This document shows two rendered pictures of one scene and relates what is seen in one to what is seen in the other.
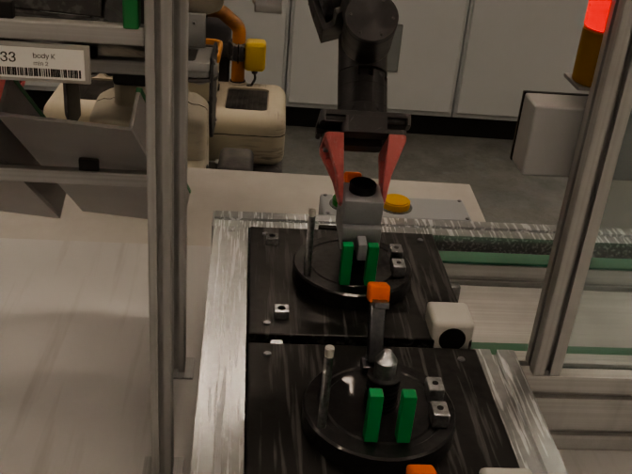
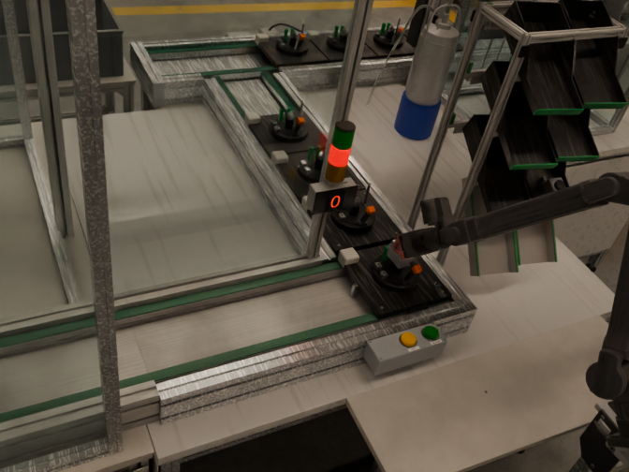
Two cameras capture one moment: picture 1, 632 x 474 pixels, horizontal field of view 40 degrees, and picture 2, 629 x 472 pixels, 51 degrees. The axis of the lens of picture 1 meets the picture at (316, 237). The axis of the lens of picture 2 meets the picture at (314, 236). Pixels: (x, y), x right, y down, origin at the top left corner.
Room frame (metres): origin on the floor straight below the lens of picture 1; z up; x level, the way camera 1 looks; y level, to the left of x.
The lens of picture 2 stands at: (1.99, -0.90, 2.24)
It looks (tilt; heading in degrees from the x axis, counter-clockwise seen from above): 41 degrees down; 152
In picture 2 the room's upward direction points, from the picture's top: 12 degrees clockwise
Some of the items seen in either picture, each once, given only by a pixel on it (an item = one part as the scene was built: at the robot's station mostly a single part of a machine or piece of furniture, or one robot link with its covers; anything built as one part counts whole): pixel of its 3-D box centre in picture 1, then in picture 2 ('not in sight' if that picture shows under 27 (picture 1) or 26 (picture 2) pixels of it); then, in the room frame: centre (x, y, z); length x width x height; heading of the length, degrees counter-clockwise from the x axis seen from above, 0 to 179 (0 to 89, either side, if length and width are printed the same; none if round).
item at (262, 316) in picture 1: (350, 284); (393, 276); (0.87, -0.05, 0.96); 0.24 x 0.24 x 0.02; 6
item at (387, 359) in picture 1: (383, 386); (355, 207); (0.61, -0.07, 1.01); 0.24 x 0.24 x 0.13; 6
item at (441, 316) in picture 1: (448, 327); (348, 258); (0.78, -0.15, 0.97); 0.05 x 0.05 x 0.04; 6
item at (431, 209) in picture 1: (392, 225); (405, 347); (1.09, -0.11, 0.93); 0.21 x 0.07 x 0.06; 96
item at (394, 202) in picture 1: (395, 205); (408, 340); (1.09, -0.11, 0.96); 0.04 x 0.04 x 0.02
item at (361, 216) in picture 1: (360, 213); (399, 248); (0.86, -0.05, 1.06); 0.08 x 0.04 x 0.07; 6
